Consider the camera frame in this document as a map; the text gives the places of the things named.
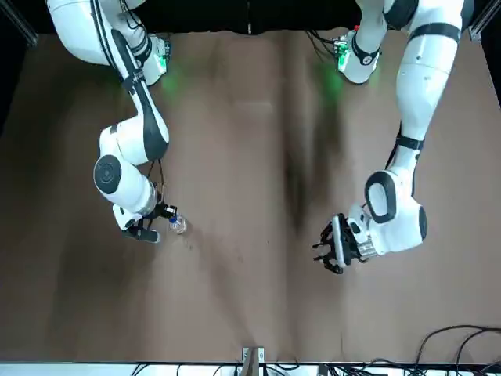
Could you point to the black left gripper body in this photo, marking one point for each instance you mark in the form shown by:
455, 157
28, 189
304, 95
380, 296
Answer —
352, 250

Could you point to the aluminium camera post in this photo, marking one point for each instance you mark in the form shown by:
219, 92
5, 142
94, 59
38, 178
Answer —
252, 360

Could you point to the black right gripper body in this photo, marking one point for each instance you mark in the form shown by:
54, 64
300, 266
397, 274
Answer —
146, 236

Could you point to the aluminium frame rail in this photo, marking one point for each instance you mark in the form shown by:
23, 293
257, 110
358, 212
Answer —
29, 35
474, 33

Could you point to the clear bottle with blue cap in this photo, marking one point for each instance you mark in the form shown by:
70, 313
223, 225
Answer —
180, 227

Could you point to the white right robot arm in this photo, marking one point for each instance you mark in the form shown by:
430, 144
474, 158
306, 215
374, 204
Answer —
78, 31

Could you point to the small black camera box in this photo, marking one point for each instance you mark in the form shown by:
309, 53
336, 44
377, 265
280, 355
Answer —
169, 209

